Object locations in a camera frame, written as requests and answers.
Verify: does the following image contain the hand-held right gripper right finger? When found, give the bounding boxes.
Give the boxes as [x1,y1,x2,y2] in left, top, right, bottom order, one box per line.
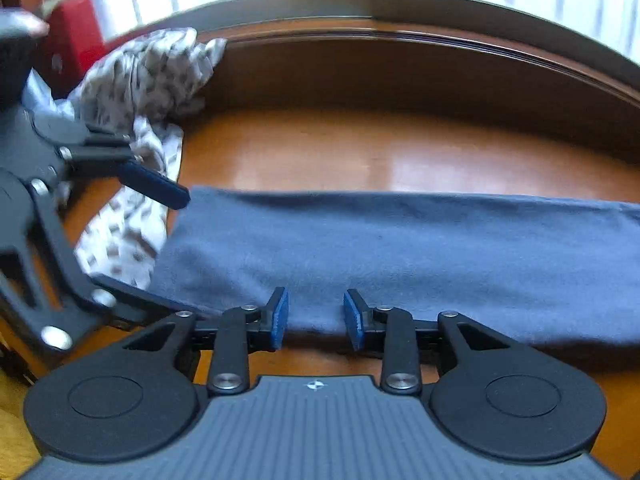
[343,289,511,395]

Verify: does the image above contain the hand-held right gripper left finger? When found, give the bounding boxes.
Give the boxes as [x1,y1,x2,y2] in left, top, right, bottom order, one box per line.
[122,287,290,395]

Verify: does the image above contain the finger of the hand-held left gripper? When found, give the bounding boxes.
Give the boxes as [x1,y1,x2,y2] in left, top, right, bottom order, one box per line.
[0,170,203,367]
[32,112,191,210]

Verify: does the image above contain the light blue pants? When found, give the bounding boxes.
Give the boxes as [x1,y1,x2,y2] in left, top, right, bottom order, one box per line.
[22,72,76,121]

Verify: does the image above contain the dark blue pants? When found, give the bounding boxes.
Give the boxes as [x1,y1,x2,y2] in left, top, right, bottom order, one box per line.
[149,185,640,352]

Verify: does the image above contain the red box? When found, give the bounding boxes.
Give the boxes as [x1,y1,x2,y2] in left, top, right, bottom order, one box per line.
[40,0,108,98]

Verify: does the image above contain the white patterned garment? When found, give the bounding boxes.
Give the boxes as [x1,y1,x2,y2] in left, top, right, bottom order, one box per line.
[56,27,228,292]

